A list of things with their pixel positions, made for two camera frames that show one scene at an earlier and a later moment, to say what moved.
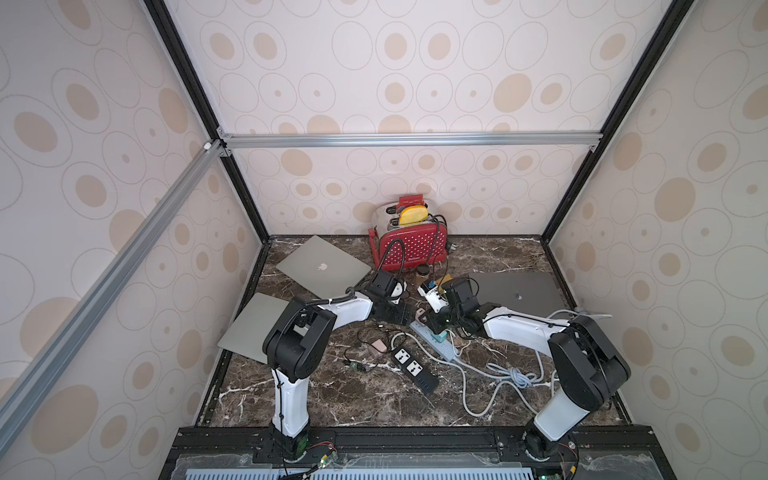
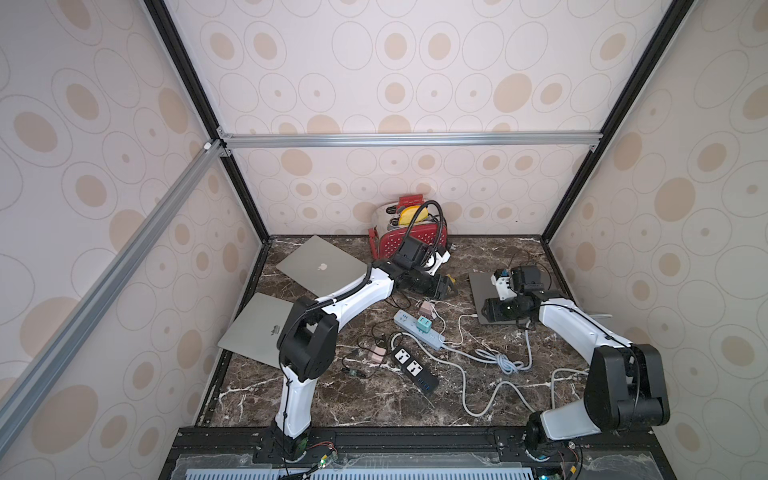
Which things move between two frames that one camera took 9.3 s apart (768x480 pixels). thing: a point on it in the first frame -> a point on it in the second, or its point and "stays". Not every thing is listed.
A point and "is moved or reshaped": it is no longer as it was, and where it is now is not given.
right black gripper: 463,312 -> 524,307
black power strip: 414,371 stays
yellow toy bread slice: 413,214 stays
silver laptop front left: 245,335 stays
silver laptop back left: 325,268 stays
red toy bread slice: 408,201 stays
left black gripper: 403,314 -> 437,288
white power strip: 445,349 stays
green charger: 440,337 is moved or reshaped
